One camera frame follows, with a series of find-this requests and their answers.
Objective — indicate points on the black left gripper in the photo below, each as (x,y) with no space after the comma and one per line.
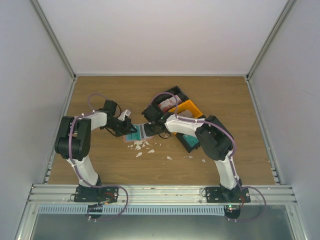
(128,126)

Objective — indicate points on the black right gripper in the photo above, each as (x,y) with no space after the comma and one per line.
(149,133)

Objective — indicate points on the teal credit card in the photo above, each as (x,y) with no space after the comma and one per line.
(135,136)

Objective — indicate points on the pink card holder wallet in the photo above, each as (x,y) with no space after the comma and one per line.
(144,137)

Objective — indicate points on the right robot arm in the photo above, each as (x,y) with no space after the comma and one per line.
(216,142)

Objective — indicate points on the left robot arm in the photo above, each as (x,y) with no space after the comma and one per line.
(73,141)

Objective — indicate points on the black bin red cards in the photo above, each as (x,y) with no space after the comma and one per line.
(176,90)

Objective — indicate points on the red white card stack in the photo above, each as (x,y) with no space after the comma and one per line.
(169,103)

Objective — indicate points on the teal card stack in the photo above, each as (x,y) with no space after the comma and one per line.
(191,141)

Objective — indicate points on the black bin teal cards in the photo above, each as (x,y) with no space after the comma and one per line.
(184,144)

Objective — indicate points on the white debris pile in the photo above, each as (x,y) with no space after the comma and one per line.
(141,147)

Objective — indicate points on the yellow bin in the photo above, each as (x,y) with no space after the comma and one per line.
(187,108)

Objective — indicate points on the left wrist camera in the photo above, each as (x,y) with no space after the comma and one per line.
(124,115)

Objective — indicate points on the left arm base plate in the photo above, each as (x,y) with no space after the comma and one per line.
(104,195)

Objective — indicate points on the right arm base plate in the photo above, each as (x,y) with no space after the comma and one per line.
(220,194)

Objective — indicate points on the grey cable duct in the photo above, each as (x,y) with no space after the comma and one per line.
(134,209)

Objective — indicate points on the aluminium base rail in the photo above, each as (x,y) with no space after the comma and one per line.
(165,195)

